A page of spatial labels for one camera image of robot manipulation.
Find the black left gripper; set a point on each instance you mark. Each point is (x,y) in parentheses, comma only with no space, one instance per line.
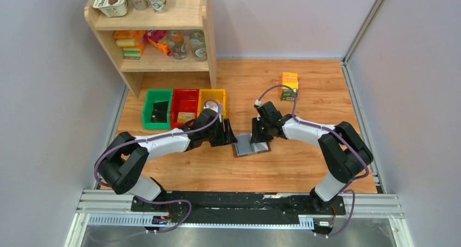
(228,137)

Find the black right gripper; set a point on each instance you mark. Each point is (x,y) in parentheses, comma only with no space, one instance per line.
(255,137)

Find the brown leather card holder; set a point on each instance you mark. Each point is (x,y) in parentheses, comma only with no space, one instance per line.
(244,146)

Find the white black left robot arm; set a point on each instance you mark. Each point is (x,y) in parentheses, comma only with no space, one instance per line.
(120,166)

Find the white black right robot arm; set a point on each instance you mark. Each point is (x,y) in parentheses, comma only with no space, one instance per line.
(345,153)

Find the tan card in red bin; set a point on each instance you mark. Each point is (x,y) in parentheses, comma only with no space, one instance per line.
(184,117)

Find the black cards in green bin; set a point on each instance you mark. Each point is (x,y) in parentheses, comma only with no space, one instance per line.
(160,112)

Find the yellow plastic bin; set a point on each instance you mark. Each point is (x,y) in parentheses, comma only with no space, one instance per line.
(218,95)

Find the red plastic bin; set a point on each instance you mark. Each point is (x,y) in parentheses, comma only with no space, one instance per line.
(183,100)

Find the orange green carton box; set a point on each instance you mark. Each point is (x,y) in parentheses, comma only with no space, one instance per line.
(290,83)

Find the green plastic bin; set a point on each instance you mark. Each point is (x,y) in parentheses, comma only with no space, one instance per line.
(155,95)

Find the right glass jar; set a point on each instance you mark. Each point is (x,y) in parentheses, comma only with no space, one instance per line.
(198,46)

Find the glass jar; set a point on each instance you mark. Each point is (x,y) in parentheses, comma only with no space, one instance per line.
(198,46)
(176,44)

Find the left glass jar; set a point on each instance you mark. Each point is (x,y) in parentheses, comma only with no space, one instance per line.
(176,44)

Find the orange pink snack bag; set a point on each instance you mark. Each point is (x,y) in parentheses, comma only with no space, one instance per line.
(158,39)

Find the stack of sponges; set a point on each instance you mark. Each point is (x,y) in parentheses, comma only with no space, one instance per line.
(132,42)

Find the wooden shelf unit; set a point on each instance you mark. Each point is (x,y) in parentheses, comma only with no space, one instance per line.
(183,16)

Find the yoghurt tub with chocolate label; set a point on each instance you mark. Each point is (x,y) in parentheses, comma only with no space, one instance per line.
(111,8)

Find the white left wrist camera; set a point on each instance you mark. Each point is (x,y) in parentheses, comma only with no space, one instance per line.
(212,111)

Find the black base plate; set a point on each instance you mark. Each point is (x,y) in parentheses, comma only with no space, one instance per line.
(240,208)

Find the aluminium frame rail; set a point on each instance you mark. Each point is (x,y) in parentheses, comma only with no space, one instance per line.
(106,204)

